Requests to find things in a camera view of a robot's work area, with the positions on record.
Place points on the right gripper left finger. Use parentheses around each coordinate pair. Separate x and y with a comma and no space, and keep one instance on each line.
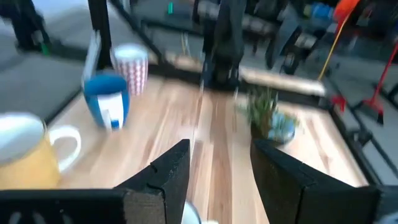
(93,207)

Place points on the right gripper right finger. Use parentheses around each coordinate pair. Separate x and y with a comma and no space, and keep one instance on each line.
(311,202)

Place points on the blue mug white panel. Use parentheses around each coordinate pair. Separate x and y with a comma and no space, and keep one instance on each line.
(105,93)

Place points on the red white diamond-pattern mug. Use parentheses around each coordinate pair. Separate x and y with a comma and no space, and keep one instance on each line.
(132,71)

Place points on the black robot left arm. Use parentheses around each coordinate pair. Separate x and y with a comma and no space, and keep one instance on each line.
(225,40)

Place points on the succulent plant black pot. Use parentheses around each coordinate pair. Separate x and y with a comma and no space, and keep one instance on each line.
(264,115)

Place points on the red dustpan black lip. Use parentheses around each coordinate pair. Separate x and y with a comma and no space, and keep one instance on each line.
(374,102)

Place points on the silver metal bracket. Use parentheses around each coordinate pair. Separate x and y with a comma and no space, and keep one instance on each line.
(91,56)

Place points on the black aluminium rig frame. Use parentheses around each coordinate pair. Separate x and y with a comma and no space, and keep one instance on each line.
(99,31)

